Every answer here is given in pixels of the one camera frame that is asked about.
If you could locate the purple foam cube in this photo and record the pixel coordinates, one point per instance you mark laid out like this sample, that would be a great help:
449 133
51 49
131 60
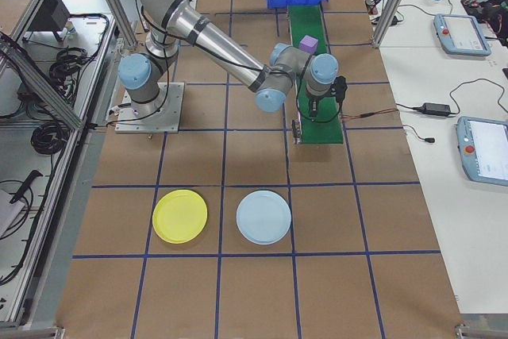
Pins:
309 45

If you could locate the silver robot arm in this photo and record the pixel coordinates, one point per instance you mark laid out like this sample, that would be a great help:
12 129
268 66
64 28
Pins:
222 49

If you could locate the light blue plate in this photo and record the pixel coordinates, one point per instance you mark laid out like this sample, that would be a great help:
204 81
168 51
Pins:
264 218

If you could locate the yellow plate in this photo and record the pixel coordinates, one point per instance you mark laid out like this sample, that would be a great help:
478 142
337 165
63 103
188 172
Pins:
180 216

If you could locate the green conveyor belt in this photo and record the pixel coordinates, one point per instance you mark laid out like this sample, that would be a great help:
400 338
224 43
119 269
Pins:
329 132

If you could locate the small dark power adapter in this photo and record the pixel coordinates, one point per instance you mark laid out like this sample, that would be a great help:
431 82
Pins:
391 20

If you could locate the black power adapter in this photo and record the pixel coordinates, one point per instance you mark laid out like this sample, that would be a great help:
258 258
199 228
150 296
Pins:
436 109

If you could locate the white side desk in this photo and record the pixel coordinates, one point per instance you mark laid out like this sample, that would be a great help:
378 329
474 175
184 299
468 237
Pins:
436 216

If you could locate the grey blue teach pendant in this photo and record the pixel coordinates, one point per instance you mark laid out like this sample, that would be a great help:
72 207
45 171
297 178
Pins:
484 152
462 35

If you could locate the black bag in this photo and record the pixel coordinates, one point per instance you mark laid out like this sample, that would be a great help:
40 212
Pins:
498 17

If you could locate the dark grey box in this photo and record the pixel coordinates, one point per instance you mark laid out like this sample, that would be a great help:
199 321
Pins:
49 9

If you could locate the aluminium camera post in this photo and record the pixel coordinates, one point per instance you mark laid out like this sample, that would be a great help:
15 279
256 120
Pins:
393 1

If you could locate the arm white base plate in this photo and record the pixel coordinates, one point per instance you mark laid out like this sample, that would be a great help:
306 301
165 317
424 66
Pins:
170 116

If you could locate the V-shaped aluminium bar frame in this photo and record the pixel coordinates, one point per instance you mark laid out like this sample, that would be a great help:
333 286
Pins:
47 93

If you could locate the metal corner bracket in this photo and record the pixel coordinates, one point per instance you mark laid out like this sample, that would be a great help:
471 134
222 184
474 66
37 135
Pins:
462 331
51 332

